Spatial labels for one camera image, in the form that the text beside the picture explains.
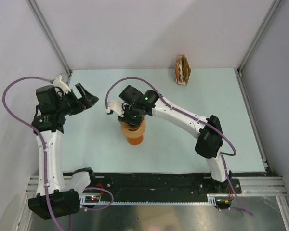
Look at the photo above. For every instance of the brown paper coffee filter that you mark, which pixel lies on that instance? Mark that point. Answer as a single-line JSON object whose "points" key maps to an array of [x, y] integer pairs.
{"points": [[128, 127]]}

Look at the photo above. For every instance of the aluminium frame post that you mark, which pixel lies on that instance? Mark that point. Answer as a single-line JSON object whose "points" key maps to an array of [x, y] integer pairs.
{"points": [[49, 35], [266, 22]]}

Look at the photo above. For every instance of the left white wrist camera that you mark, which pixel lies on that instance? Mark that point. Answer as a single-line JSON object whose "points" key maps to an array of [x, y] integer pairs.
{"points": [[59, 82]]}

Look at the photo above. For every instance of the aluminium front rail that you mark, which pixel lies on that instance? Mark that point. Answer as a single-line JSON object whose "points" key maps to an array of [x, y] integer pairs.
{"points": [[251, 186]]}

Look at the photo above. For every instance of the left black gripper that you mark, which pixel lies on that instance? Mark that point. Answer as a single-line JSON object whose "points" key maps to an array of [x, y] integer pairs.
{"points": [[86, 101]]}

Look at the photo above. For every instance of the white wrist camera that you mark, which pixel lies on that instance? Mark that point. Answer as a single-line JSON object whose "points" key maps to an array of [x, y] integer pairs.
{"points": [[115, 106], [59, 82]]}

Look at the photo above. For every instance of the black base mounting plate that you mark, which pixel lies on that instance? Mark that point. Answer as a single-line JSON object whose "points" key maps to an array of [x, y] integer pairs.
{"points": [[160, 187]]}

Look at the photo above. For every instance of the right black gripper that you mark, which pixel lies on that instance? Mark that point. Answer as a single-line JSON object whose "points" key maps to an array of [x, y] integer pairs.
{"points": [[125, 119]]}

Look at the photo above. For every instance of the right aluminium frame post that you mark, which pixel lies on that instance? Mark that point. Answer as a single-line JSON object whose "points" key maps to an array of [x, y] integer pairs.
{"points": [[266, 22]]}

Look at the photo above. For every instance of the grey slotted cable duct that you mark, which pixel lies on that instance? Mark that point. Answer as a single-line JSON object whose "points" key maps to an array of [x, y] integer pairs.
{"points": [[91, 201]]}

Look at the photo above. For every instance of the left aluminium frame post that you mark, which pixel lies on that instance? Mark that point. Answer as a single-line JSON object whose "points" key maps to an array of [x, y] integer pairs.
{"points": [[49, 35]]}

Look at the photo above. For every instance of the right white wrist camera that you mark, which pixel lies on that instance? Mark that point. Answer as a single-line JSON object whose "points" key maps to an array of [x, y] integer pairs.
{"points": [[115, 106]]}

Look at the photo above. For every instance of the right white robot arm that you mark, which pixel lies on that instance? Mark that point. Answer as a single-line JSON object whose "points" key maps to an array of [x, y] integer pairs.
{"points": [[207, 131]]}

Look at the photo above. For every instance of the glass flask with orange liquid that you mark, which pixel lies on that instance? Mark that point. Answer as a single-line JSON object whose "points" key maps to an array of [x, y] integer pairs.
{"points": [[135, 141]]}

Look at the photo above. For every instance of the orange coffee filter package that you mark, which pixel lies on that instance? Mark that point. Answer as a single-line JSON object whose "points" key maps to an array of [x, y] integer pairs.
{"points": [[182, 70]]}

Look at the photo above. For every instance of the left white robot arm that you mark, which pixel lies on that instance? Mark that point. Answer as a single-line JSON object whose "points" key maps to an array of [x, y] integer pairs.
{"points": [[55, 198]]}

